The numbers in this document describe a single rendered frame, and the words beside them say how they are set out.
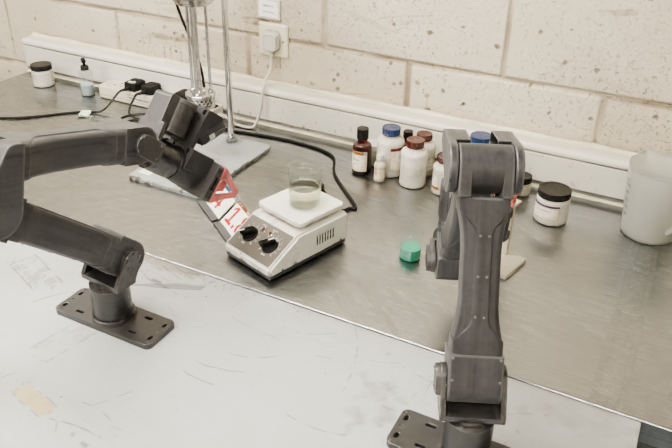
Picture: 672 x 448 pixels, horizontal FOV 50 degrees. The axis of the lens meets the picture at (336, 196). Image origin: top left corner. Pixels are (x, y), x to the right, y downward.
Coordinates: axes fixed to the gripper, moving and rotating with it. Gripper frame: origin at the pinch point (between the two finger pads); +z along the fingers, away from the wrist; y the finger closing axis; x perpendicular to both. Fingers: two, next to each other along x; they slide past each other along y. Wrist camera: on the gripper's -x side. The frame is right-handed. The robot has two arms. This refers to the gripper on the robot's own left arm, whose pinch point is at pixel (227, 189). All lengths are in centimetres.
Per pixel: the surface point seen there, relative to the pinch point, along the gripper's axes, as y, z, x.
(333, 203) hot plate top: -10.8, 15.8, -6.7
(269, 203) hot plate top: -2.5, 9.0, -1.1
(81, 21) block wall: 107, 21, -22
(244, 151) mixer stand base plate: 32.1, 30.7, -8.9
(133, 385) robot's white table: -18.3, -16.5, 31.1
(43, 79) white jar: 108, 19, -2
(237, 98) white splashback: 51, 38, -21
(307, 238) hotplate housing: -12.7, 11.2, 1.3
